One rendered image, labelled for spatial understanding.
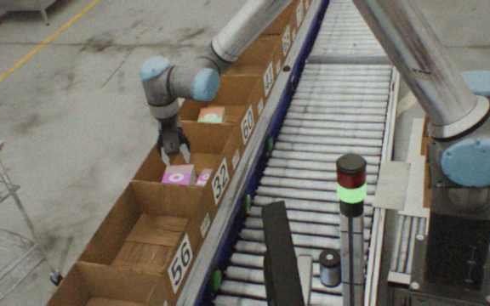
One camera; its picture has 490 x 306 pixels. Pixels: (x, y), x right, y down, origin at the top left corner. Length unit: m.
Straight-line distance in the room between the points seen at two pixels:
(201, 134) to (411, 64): 1.20
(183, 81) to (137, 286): 0.66
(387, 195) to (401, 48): 1.07
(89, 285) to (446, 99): 1.20
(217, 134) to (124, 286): 0.78
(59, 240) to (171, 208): 1.60
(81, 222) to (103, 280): 1.83
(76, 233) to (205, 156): 1.44
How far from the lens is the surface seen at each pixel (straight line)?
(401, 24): 1.23
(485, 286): 1.95
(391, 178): 2.30
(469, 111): 1.33
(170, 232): 1.98
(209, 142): 2.26
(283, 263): 0.91
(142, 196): 2.03
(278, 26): 3.24
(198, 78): 1.47
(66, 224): 3.61
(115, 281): 1.76
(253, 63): 2.92
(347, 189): 0.93
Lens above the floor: 2.23
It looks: 37 degrees down
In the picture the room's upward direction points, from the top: 9 degrees counter-clockwise
